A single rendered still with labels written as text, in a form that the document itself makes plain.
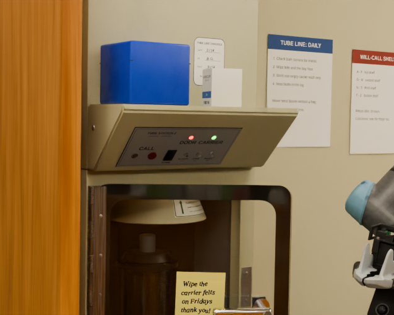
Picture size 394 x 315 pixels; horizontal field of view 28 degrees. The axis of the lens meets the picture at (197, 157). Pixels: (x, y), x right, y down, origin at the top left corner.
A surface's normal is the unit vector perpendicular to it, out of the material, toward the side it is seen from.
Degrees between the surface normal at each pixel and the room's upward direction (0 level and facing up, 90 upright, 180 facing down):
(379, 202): 65
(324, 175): 90
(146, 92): 90
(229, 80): 90
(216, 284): 90
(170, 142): 135
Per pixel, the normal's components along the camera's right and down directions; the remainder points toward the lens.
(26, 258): -0.84, 0.01
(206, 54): 0.54, 0.05
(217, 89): 0.28, 0.06
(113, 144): 0.37, 0.74
